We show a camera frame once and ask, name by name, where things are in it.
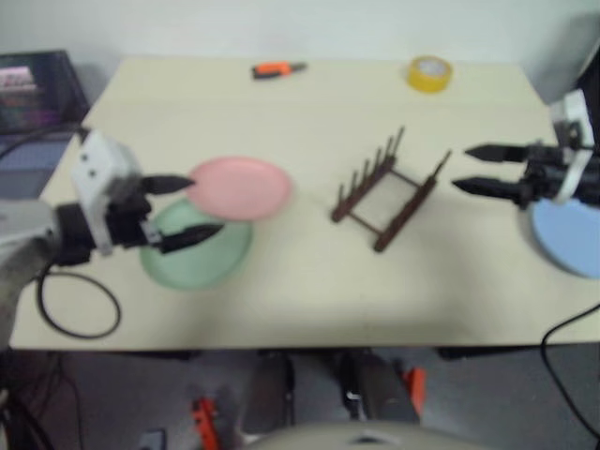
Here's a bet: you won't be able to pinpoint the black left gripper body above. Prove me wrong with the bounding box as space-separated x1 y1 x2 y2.
106 175 163 249

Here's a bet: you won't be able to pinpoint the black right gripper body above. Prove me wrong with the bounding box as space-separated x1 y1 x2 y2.
515 142 580 207

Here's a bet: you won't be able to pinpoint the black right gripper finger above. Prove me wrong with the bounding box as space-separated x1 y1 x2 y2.
452 176 525 203
463 142 531 164

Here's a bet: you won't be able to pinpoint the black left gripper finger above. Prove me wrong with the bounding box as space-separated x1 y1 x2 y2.
158 222 225 254
142 173 197 196

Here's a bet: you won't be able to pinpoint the green plate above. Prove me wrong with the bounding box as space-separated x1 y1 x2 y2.
139 196 254 290

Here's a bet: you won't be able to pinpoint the blue plate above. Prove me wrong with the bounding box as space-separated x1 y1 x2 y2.
527 199 600 280

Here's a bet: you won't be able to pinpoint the pink plate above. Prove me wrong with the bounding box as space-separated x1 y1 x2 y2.
188 156 294 222

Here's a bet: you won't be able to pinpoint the brown wooden dish rack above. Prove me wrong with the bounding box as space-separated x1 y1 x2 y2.
330 125 454 254

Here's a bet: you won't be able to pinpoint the yellow tape roll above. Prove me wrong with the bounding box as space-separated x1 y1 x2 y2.
405 54 454 94

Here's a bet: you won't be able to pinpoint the blue grey box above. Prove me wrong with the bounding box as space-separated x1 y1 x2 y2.
0 135 67 201

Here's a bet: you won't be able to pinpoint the black panel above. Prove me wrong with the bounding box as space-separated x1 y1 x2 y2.
576 13 600 95

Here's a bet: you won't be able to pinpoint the black crate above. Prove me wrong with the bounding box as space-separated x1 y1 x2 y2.
0 50 90 137

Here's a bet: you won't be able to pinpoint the orange black marker tool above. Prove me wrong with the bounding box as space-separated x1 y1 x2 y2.
251 60 308 81

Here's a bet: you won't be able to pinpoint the orange and black clamp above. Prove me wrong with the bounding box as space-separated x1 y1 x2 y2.
190 397 220 450
401 367 428 419

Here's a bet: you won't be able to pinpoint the dark grey rounded shape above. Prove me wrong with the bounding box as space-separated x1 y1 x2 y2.
340 349 422 424

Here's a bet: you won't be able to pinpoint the beige rounded shell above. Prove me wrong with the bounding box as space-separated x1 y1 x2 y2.
243 421 470 450

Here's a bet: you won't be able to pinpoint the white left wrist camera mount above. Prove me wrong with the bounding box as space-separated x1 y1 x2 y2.
69 129 142 257

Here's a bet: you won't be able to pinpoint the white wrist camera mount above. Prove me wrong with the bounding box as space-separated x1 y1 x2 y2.
69 129 142 257
550 88 596 205

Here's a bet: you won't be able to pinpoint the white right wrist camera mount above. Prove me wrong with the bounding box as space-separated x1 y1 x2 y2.
550 88 596 205

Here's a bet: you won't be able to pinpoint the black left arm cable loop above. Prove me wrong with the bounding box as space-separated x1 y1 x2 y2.
36 269 122 339

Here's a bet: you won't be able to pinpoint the black left wrist camera cable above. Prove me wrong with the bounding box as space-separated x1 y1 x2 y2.
0 124 90 158

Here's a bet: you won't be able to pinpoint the dark floor cables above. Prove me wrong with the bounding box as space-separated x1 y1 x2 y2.
0 351 88 450

